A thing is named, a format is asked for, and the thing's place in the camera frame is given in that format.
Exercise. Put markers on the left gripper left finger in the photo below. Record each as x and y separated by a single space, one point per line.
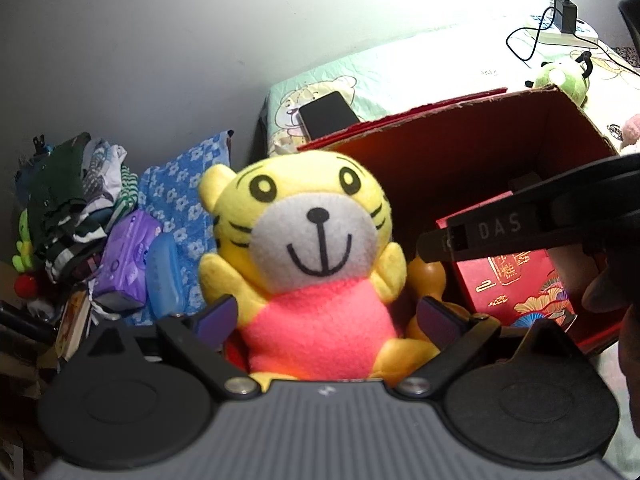
194 342

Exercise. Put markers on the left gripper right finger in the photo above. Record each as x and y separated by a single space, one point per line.
461 339

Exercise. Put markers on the green plush toy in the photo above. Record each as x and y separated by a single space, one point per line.
571 76

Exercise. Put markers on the yellow tiger plush toy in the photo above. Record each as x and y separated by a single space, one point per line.
304 244

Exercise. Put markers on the person's right hand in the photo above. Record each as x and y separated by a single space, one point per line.
617 287

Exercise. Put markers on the blue plastic case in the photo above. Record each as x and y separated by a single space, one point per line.
163 278

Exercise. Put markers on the orange gourd toy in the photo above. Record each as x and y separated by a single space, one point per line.
427 279

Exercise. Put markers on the red envelope with gold print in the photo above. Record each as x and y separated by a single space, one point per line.
518 289

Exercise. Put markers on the purple tissue pack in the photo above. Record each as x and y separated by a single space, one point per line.
120 282

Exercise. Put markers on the blue floral cloth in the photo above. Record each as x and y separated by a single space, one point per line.
169 193

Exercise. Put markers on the red cardboard box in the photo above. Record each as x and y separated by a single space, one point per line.
446 157

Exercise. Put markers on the white power strip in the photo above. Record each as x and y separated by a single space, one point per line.
585 36

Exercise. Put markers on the black power adapter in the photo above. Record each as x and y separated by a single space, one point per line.
565 16

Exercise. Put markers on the small green frog toy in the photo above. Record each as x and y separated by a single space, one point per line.
23 261

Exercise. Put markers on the pile of folded clothes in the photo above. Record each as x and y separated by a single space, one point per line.
74 192

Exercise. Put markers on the cartoon print bed sheet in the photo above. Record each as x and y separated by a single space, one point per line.
440 64

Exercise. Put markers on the black smartphone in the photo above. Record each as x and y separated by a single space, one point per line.
327 115

